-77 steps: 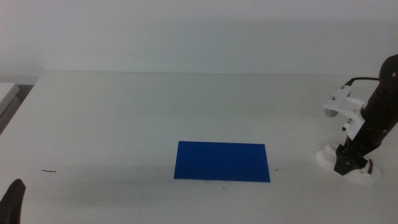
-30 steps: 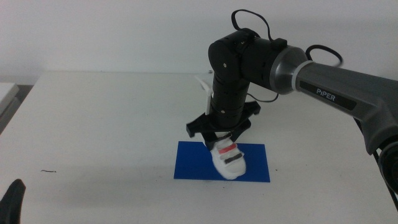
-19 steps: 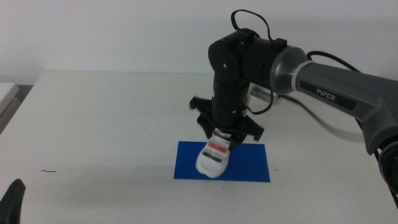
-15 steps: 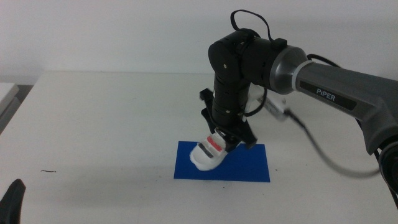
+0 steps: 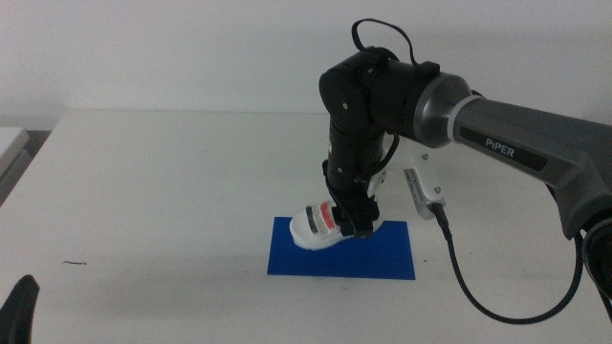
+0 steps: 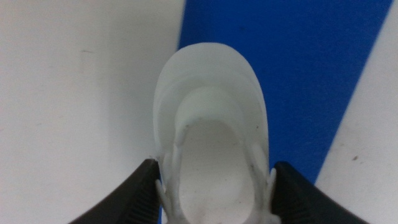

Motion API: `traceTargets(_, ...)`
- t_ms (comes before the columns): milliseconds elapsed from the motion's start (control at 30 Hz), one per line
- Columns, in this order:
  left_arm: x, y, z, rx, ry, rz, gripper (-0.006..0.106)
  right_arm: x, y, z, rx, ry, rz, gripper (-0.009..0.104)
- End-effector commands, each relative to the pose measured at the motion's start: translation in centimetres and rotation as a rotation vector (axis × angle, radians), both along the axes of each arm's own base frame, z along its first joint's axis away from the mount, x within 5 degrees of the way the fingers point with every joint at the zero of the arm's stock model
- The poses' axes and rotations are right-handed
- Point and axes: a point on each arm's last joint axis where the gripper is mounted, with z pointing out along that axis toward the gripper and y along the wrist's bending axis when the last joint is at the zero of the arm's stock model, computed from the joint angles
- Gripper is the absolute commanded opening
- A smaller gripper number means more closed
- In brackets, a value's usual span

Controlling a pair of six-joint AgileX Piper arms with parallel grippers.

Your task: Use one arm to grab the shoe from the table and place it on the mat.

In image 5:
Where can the blue rectangular mat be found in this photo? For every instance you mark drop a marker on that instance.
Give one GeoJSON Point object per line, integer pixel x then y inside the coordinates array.
{"type": "Point", "coordinates": [382, 258]}

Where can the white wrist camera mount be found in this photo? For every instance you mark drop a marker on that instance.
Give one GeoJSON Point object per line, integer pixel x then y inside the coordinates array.
{"type": "Point", "coordinates": [421, 155]}

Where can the black and grey right robot arm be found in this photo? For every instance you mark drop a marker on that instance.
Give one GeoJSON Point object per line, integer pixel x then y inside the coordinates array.
{"type": "Point", "coordinates": [526, 134]}

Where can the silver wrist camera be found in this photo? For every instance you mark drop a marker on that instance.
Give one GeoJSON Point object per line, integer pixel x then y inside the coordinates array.
{"type": "Point", "coordinates": [423, 196]}

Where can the small dark thread scrap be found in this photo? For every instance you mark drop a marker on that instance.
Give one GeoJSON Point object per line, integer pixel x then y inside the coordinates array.
{"type": "Point", "coordinates": [74, 262]}

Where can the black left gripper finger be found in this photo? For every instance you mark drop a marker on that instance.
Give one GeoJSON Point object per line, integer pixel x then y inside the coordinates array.
{"type": "Point", "coordinates": [19, 310]}

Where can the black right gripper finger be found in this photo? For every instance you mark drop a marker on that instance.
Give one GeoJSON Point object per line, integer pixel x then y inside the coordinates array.
{"type": "Point", "coordinates": [365, 222]}
{"type": "Point", "coordinates": [343, 221]}

